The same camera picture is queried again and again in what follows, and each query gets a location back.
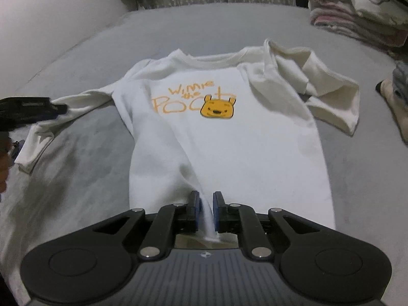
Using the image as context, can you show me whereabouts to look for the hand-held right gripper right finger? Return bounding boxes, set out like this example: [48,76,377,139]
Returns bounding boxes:
[214,191,321,259]

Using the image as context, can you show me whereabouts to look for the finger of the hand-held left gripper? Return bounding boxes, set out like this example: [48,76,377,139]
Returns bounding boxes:
[48,103,69,117]

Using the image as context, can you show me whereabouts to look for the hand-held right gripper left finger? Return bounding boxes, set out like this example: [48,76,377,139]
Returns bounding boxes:
[92,190,202,260]

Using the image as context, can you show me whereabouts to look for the white printed t-shirt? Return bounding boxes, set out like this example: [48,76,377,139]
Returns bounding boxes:
[14,39,361,249]

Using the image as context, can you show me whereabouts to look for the person's left hand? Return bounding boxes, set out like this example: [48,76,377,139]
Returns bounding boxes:
[0,132,10,195]

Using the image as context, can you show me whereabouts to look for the folded beige garment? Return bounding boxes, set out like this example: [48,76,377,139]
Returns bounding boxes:
[375,78,408,145]

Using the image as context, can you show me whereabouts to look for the folded grey sweater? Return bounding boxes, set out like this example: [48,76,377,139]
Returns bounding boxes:
[392,62,408,103]

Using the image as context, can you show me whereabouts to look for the folded grey pink quilt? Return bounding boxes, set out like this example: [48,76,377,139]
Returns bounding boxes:
[305,0,408,49]

